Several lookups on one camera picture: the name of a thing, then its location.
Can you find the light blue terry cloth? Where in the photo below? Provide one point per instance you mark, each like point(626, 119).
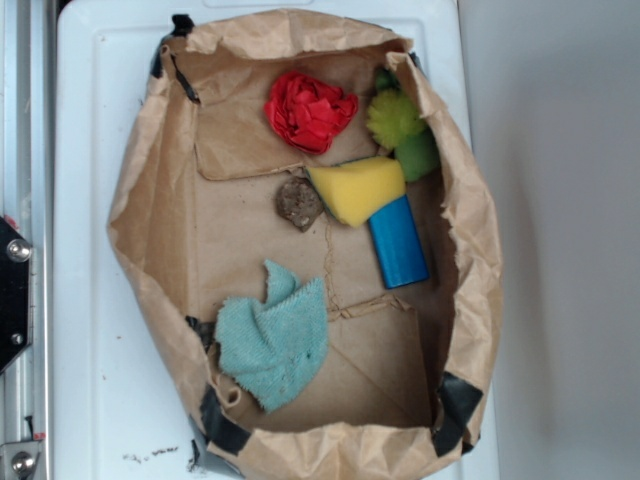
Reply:
point(274, 348)

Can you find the brown paper bag tray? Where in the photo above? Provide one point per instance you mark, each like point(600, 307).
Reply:
point(194, 225)

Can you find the brown rock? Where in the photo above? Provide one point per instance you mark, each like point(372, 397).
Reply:
point(298, 202)

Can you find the yellow sponge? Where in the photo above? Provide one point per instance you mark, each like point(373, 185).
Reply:
point(355, 190)

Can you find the blue cylinder block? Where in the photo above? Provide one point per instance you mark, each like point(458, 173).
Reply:
point(397, 244)

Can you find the red crumpled paper ball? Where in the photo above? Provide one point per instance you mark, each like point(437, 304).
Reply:
point(307, 113)

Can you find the green soft ball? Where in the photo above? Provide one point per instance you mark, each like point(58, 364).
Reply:
point(418, 155)

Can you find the yellow-green fuzzy pom-pom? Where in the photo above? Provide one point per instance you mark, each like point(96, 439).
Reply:
point(392, 118)

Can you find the small dark green ball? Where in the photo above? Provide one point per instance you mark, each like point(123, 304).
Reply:
point(385, 80)

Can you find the black metal bracket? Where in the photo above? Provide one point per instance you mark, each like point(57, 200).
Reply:
point(15, 294)

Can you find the aluminium frame rail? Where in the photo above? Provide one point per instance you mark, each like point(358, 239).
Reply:
point(28, 48)

